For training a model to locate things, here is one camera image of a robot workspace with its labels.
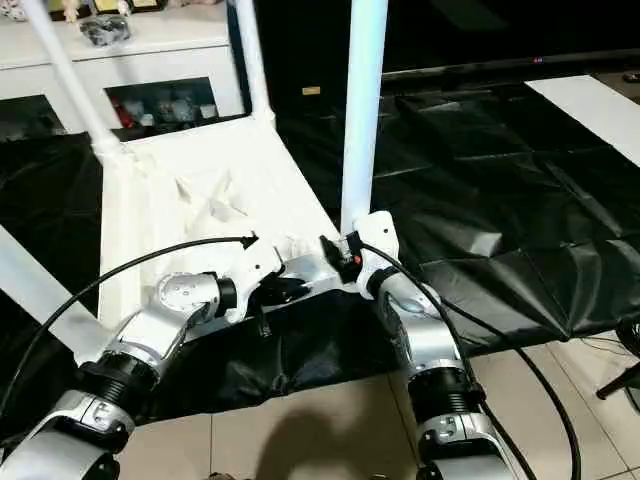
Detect white plastic table top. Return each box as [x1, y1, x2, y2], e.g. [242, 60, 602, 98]
[72, 112, 361, 369]

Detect black work mat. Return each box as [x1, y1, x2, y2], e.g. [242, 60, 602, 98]
[0, 79, 640, 426]

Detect black low shelf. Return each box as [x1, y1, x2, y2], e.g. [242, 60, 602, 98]
[382, 47, 640, 84]

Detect white cabinet with glass doors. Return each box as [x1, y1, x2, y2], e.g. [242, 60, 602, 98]
[0, 0, 251, 139]

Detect white flat panel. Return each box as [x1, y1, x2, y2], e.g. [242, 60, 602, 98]
[524, 73, 640, 169]

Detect black round mesh object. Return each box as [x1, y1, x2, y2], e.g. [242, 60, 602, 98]
[615, 317, 640, 357]

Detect black floor stand leg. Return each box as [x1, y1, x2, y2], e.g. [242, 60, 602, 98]
[597, 367, 640, 401]

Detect clear bag of dark parts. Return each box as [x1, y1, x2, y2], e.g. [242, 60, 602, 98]
[82, 17, 135, 47]

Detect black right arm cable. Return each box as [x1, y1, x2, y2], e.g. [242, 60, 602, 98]
[359, 244, 569, 480]

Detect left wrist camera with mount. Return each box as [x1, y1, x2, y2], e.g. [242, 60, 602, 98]
[224, 232, 286, 324]

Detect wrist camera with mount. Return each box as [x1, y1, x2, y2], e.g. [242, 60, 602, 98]
[224, 232, 286, 324]
[349, 211, 401, 301]

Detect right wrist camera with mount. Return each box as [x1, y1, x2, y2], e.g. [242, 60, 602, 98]
[349, 211, 401, 301]

